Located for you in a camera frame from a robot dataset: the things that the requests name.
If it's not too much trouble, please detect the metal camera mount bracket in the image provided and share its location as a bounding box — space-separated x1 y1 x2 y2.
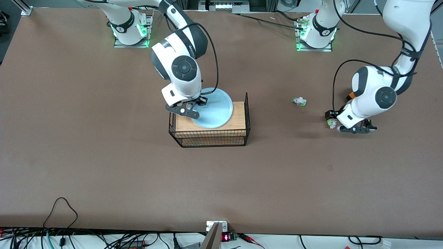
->
201 221 229 249

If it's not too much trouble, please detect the black power adapter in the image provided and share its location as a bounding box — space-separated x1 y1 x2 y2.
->
119 240 146 249

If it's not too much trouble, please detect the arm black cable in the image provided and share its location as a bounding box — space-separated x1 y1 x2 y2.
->
164 7 220 95
325 0 433 114

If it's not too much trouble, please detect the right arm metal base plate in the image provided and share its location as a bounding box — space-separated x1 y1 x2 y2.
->
114 15 153 49

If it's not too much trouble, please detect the thin black looped cable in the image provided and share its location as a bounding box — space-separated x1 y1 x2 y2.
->
43 197 79 229

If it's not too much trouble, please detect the light blue plate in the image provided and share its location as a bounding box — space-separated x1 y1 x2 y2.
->
187 88 234 129

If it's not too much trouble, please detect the aluminium frame profile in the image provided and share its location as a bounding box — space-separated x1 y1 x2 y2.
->
429 0 443 68
10 0 33 16

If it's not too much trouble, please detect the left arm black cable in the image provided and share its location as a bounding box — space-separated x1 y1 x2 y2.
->
325 0 433 114

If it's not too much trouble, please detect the wire rack with wooden shelf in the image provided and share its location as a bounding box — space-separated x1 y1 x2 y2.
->
169 93 251 148

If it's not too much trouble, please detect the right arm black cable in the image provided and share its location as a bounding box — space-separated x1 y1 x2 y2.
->
164 7 220 95

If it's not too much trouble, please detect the wooden board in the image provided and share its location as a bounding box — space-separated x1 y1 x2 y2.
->
175 102 247 139

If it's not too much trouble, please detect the black cable on table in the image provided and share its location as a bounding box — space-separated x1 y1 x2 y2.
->
235 13 305 31

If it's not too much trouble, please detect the grey control box white label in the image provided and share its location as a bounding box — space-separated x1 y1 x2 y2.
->
199 0 250 12

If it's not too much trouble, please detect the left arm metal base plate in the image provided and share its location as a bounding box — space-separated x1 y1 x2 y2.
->
296 17 333 52

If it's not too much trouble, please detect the red test clip lead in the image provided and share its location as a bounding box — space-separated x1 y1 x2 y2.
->
241 234 265 249

